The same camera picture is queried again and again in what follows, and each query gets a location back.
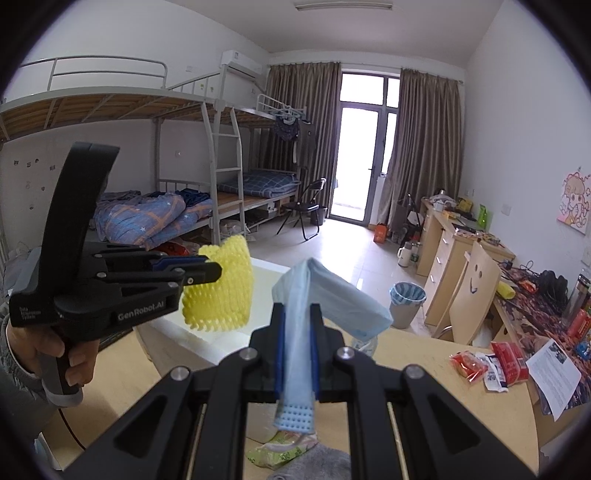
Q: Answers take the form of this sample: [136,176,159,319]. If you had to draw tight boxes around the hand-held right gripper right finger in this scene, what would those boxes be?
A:
[309,302,532,480]

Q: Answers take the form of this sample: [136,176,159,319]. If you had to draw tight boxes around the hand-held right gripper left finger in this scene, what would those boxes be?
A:
[60,302,296,480]

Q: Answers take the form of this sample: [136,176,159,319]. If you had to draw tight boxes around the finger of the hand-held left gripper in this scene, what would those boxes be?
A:
[85,244,211,274]
[97,261,223,300]

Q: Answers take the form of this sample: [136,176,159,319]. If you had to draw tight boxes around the yellow foam fruit net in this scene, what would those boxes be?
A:
[181,234,254,334]

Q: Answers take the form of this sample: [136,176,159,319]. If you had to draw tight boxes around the light blue cloth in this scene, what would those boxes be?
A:
[271,257,393,435]

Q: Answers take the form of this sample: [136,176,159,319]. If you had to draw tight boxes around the white foam box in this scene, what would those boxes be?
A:
[139,256,298,370]

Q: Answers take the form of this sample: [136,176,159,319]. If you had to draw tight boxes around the person's left hand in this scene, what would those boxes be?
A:
[7,318,100,388]

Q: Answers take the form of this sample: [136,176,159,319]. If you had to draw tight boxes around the blue patterned quilt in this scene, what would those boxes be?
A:
[90,191,215,247]

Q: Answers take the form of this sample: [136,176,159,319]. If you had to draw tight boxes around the green snack packet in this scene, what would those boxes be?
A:
[247,431,319,469]

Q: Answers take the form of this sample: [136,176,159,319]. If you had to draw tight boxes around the grey trash bin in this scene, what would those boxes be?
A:
[389,281,426,329]

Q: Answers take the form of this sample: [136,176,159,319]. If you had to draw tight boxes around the blue plaid bedding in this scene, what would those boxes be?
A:
[217,168,301,197]

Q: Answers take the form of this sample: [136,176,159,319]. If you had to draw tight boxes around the grey cloth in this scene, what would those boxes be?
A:
[270,450,352,480]

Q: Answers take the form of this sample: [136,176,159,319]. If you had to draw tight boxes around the black folding chair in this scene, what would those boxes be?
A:
[276,178,326,241]

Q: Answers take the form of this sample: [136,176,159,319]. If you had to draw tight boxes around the grey metal bunk bed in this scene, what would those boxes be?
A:
[217,95,308,232]
[0,58,243,259]

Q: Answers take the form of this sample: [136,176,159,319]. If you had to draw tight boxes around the clear orange-red snack packet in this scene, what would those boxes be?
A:
[450,351,489,384]

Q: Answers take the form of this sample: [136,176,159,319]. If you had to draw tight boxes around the light wooden desk with drawers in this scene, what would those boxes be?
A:
[418,198,515,324]

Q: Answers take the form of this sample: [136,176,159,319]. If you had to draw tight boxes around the hanging dark clothes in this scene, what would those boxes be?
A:
[272,115,319,171]

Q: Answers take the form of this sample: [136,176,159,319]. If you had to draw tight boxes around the wooden chair with smiley face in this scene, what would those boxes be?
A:
[431,240,502,347]

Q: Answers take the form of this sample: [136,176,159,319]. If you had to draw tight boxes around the white snack packet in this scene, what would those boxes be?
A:
[475,353,511,393]

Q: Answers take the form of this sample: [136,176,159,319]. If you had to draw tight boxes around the brown curtain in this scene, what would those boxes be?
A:
[259,64,342,222]
[388,68,462,232]

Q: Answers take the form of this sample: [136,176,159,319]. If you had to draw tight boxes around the red snack packet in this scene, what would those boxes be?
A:
[490,342,529,386]

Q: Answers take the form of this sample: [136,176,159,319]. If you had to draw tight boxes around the glass balcony door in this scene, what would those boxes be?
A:
[330,69,400,222]

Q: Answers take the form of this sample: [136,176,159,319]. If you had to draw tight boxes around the white air conditioner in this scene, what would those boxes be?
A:
[221,50,262,77]

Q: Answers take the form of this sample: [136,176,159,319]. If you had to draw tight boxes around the desk with patterned cover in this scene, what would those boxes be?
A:
[489,270,591,444]

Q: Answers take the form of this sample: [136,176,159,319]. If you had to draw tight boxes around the printed paper sheet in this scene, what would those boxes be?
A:
[525,338,583,421]

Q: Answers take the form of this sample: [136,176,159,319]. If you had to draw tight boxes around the red can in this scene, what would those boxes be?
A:
[566,308,591,342]

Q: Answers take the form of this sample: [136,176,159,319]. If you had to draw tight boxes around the clear drinking bottle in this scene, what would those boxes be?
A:
[561,272,591,321]

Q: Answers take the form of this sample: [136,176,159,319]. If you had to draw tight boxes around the ceiling light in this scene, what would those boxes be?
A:
[295,2,393,12]

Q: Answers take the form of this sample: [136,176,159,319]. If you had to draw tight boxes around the black cable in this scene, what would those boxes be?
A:
[58,405,88,452]

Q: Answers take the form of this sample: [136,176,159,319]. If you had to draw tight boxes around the cartoon wall poster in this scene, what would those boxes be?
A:
[557,170,591,236]

